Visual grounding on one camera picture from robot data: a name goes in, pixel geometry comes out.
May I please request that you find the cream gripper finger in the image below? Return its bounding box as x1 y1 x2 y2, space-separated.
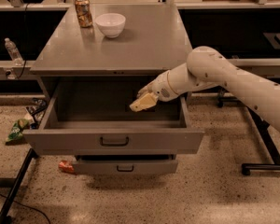
137 81 154 98
130 92 158 112

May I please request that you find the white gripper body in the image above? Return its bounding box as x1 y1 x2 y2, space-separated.
151 71 177 102

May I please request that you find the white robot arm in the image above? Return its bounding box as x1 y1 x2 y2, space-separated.
130 46 280 132

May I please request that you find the grey metal drawer cabinet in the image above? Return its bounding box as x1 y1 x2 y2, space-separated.
30 3 202 105

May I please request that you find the open grey top drawer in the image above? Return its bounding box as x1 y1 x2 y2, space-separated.
24 76 204 156

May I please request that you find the grey lower drawer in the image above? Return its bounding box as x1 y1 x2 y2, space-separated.
72 155 178 175

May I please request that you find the white ceramic bowl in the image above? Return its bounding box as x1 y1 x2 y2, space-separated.
95 13 126 38

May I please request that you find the orange soda can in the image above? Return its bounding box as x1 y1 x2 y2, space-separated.
75 0 92 28

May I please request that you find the black stand base right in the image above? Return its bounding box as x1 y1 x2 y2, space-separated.
241 109 280 175

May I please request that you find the dark snack packets pile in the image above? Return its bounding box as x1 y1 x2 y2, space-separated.
25 98 48 129

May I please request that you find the green chip bag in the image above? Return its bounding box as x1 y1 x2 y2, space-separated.
6 119 29 143

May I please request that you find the clear plastic water bottle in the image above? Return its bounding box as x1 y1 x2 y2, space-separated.
5 38 24 66

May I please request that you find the black stand leg left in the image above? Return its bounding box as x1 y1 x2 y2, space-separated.
0 148 37 224

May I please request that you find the black floor cable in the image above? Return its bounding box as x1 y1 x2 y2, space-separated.
0 188 52 224

